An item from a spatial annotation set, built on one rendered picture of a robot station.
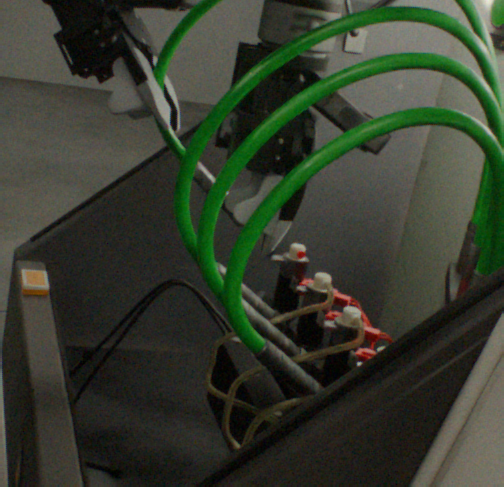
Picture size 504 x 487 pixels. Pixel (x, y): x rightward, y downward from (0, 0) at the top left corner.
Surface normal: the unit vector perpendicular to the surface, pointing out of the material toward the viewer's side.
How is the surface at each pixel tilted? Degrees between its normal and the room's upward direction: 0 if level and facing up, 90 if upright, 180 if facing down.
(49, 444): 0
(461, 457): 76
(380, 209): 90
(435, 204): 90
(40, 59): 90
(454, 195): 90
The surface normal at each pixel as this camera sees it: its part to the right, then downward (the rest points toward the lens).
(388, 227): 0.26, 0.34
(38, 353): 0.19, -0.93
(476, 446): -0.87, -0.32
